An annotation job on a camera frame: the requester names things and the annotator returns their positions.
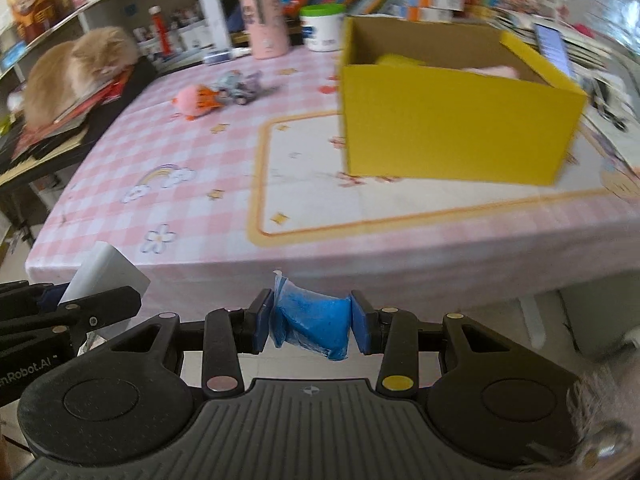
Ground pink checkered tablecloth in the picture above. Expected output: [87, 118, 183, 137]
[26, 48, 639, 318]

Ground white power adapter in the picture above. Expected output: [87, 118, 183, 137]
[60, 242, 151, 304]

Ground yellow cardboard box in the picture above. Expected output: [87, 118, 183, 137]
[340, 16, 588, 185]

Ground pink plush chick toy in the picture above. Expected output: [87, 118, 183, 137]
[171, 84, 222, 120]

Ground yellow tape roll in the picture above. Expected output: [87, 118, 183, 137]
[375, 53, 425, 67]

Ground orange fluffy cat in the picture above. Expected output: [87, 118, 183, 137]
[24, 26, 140, 130]

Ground orange white medicine boxes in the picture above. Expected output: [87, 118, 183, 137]
[390, 0, 465, 23]

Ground white jar green lid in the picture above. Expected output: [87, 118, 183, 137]
[299, 2, 346, 52]

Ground white pen holder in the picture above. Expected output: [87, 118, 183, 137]
[134, 20, 214, 62]

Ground pink humidifier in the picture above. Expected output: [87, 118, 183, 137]
[240, 0, 291, 60]

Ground grey toy car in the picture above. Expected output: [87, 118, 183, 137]
[214, 70, 265, 105]

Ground black piano keyboard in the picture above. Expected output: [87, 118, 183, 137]
[1, 58, 157, 193]

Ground blue spray bottle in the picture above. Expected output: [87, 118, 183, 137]
[203, 47, 252, 65]

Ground red papers stack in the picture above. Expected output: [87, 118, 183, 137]
[11, 66, 134, 160]

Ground red tassel ornament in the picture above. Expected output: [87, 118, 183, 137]
[149, 6, 172, 56]

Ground smartphone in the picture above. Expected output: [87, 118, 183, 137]
[534, 24, 574, 78]

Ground pink plush in box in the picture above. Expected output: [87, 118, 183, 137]
[463, 65, 520, 79]

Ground blue packet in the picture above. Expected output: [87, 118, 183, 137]
[269, 271, 352, 361]

